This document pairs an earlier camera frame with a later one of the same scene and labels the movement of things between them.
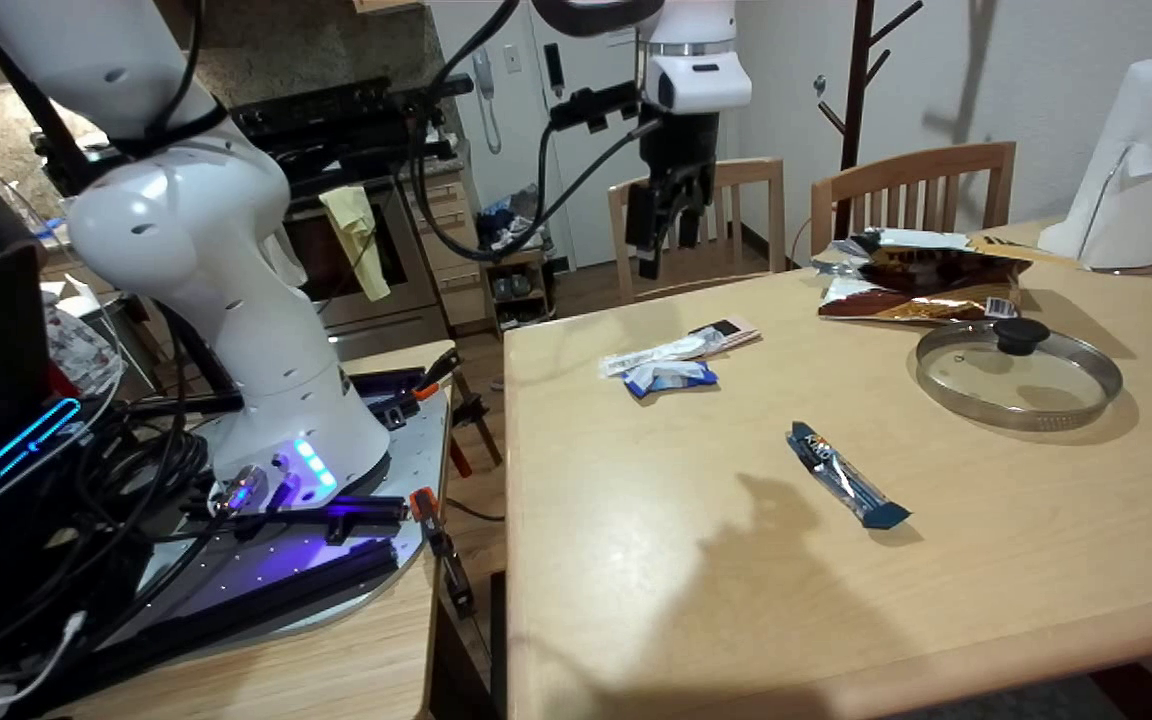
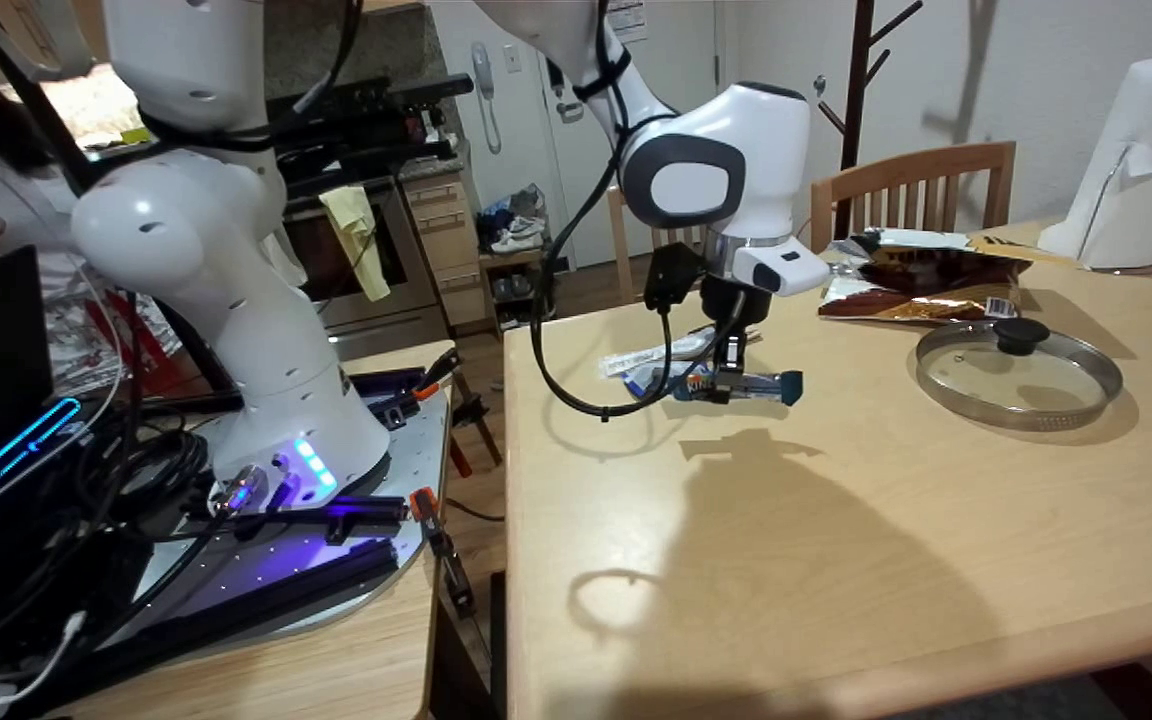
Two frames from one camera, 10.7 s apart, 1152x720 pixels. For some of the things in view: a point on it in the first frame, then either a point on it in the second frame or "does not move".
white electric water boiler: (1150, 169) does not move
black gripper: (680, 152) -> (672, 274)
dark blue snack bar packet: (827, 463) -> (742, 385)
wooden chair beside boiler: (912, 195) does not move
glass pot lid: (1013, 374) does not move
